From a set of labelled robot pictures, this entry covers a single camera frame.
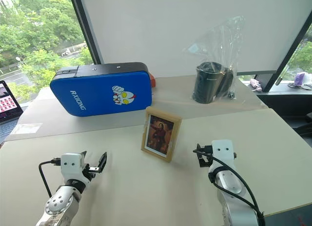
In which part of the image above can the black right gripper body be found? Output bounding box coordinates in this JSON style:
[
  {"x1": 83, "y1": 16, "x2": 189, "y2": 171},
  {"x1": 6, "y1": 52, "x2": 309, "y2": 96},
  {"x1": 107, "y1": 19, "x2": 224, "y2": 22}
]
[{"x1": 200, "y1": 144, "x2": 214, "y2": 164}]

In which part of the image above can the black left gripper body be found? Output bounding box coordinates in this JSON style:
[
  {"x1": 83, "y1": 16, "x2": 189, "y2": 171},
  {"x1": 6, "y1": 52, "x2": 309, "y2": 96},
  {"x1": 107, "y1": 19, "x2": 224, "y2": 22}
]
[{"x1": 82, "y1": 163, "x2": 102, "y2": 183}]

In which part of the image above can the blue boxing kick pad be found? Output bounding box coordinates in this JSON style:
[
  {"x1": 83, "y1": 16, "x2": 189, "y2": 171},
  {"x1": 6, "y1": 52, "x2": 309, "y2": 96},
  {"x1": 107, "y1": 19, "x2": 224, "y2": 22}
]
[{"x1": 49, "y1": 62, "x2": 154, "y2": 118}]

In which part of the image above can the black cylindrical canister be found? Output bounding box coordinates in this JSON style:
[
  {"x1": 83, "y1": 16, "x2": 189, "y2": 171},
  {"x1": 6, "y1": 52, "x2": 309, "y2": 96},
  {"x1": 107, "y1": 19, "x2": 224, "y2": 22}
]
[{"x1": 192, "y1": 61, "x2": 227, "y2": 105}]

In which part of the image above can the folded purple umbrella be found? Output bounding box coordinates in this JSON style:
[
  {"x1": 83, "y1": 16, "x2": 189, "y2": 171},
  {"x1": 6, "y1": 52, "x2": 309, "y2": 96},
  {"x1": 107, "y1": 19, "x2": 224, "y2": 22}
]
[{"x1": 250, "y1": 78, "x2": 263, "y2": 93}]

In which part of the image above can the open laptop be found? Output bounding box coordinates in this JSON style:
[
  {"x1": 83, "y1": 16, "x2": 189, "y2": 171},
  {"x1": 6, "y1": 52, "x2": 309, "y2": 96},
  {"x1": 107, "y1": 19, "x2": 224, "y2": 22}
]
[{"x1": 0, "y1": 80, "x2": 24, "y2": 145}]

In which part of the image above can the black cylinder in plastic bag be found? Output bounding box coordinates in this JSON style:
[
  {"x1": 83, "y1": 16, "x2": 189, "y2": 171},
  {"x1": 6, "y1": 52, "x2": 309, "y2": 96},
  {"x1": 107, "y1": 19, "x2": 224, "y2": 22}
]
[{"x1": 182, "y1": 15, "x2": 245, "y2": 100}]

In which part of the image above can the purple crumpled bag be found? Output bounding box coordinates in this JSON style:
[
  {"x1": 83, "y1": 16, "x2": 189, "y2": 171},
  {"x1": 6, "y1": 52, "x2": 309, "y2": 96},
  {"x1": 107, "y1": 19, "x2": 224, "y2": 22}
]
[{"x1": 293, "y1": 72, "x2": 307, "y2": 87}]

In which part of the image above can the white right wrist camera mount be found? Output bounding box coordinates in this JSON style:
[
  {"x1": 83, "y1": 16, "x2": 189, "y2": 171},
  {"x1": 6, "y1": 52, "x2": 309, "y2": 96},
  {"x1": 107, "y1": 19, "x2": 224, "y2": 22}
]
[{"x1": 210, "y1": 139, "x2": 236, "y2": 173}]

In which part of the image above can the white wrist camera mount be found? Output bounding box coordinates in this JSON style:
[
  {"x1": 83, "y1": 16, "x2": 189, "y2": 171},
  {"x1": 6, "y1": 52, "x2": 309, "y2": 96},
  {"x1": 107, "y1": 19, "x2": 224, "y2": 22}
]
[
  {"x1": 60, "y1": 152, "x2": 90, "y2": 186},
  {"x1": 210, "y1": 139, "x2": 236, "y2": 173}
]

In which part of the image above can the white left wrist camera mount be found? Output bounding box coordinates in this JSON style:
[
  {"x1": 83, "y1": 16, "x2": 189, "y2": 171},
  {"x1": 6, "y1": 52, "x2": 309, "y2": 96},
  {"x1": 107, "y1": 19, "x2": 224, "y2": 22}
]
[{"x1": 60, "y1": 152, "x2": 90, "y2": 186}]

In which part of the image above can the wooden picture frame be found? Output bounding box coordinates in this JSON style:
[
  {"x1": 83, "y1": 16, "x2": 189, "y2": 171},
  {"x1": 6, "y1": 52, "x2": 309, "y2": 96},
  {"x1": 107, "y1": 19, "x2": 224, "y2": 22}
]
[{"x1": 140, "y1": 107, "x2": 183, "y2": 163}]

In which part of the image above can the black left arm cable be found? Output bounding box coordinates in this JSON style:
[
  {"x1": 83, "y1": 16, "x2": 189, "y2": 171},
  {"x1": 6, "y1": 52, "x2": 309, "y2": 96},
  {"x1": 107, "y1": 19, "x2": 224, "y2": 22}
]
[{"x1": 38, "y1": 157, "x2": 61, "y2": 198}]

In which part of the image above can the black cable on sill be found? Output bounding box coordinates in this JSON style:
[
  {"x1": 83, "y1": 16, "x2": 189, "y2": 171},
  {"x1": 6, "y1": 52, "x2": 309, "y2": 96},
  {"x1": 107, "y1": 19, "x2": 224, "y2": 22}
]
[{"x1": 287, "y1": 81, "x2": 312, "y2": 91}]

